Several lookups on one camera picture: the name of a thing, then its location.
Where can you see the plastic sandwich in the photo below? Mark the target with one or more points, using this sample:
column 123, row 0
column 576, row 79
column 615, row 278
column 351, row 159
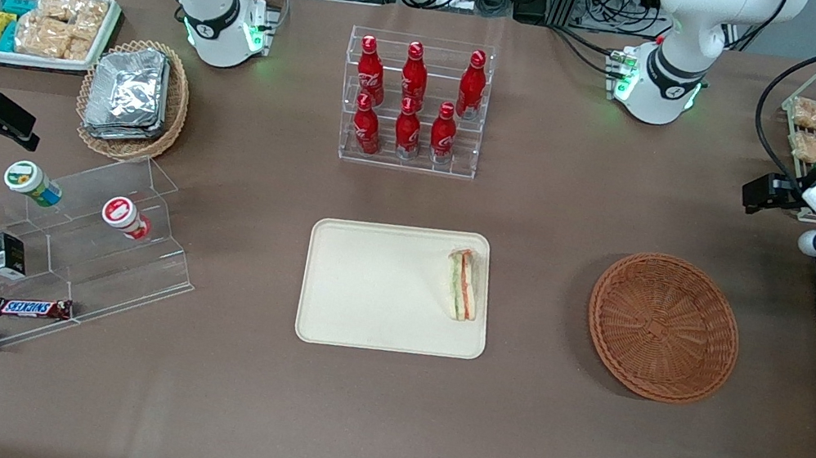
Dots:
column 464, row 288

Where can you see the green sunflower yogurt cup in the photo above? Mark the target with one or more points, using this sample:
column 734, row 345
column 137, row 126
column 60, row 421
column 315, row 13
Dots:
column 25, row 179

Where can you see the clear acrylic stepped shelf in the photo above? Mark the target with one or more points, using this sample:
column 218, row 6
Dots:
column 154, row 257

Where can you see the red lid yogurt cup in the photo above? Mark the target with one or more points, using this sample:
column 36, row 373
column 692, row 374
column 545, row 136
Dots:
column 122, row 214

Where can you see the clear acrylic bottle rack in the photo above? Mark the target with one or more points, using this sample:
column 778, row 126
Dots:
column 406, row 165

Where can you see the Snickers chocolate bar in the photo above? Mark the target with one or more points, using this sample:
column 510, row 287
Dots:
column 32, row 309

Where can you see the clear bag of crackers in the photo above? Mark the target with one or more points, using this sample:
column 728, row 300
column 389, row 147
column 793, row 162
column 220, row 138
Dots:
column 42, row 38
column 57, row 6
column 811, row 147
column 91, row 18
column 813, row 114

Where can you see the silver foil wrapped pack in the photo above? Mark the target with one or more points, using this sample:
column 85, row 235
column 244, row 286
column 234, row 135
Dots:
column 126, row 91
column 159, row 121

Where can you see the red cola bottle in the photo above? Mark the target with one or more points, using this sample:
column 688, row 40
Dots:
column 414, row 77
column 366, row 131
column 443, row 135
column 370, row 73
column 472, row 86
column 407, row 134

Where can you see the black drink carton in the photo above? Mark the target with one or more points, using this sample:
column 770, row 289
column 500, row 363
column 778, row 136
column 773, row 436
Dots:
column 8, row 256

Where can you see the cream plastic tray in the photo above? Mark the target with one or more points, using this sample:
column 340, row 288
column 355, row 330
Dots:
column 381, row 291

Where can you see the light wicker basket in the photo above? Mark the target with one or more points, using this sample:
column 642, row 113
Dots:
column 175, row 107

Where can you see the teal snack pack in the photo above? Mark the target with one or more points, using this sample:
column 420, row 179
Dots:
column 18, row 5
column 9, row 38

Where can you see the brown wicker basket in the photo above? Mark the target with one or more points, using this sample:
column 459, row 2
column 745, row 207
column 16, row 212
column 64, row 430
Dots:
column 663, row 330

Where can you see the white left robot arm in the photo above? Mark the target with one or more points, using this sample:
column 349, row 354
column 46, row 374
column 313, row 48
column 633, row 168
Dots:
column 674, row 75

